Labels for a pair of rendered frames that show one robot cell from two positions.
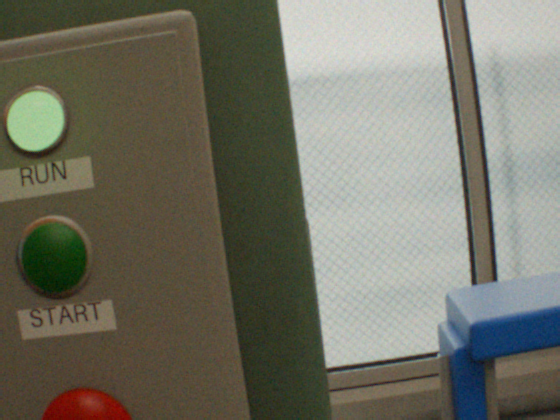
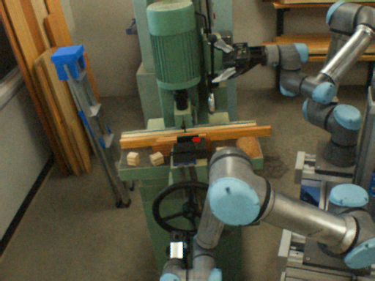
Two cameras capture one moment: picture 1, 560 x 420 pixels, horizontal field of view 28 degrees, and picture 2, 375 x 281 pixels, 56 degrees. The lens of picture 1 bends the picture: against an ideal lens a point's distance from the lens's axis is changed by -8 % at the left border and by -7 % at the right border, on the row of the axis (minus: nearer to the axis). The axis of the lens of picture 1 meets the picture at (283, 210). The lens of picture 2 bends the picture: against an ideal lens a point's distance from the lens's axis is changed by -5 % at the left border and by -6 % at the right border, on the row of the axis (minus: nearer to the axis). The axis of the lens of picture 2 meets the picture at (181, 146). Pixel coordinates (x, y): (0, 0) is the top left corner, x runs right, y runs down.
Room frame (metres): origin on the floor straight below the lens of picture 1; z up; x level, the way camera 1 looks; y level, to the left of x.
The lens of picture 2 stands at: (0.30, 1.76, 1.82)
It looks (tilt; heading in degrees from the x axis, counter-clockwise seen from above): 34 degrees down; 278
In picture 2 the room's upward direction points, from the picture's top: 8 degrees counter-clockwise
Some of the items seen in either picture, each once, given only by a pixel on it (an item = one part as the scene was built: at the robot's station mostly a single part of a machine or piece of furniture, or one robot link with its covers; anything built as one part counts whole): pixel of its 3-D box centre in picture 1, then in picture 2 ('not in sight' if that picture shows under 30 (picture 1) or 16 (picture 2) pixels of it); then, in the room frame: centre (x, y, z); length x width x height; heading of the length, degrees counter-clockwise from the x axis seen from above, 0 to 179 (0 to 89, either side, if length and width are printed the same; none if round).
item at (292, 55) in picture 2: not in sight; (291, 55); (0.05, 0.49, 1.31); 0.11 x 0.08 x 0.09; 4
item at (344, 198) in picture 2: not in sight; (347, 208); (-0.06, 0.94, 0.98); 0.13 x 0.12 x 0.14; 91
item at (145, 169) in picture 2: not in sight; (190, 161); (0.46, 0.51, 0.87); 0.61 x 0.30 x 0.06; 4
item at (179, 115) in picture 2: not in sight; (184, 114); (0.48, 0.38, 1.03); 0.14 x 0.07 x 0.09; 94
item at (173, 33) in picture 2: not in sight; (174, 45); (0.48, 0.40, 1.35); 0.18 x 0.18 x 0.31
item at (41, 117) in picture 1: (35, 120); not in sight; (0.33, 0.07, 1.46); 0.02 x 0.01 x 0.02; 94
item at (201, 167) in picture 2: not in sight; (190, 165); (0.46, 0.59, 0.92); 0.15 x 0.13 x 0.09; 4
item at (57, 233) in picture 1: (54, 257); not in sight; (0.33, 0.07, 1.42); 0.02 x 0.01 x 0.02; 94
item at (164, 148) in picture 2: not in sight; (181, 148); (0.50, 0.49, 0.93); 0.24 x 0.01 x 0.06; 4
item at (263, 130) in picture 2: not in sight; (195, 137); (0.44, 0.40, 0.92); 0.67 x 0.02 x 0.04; 4
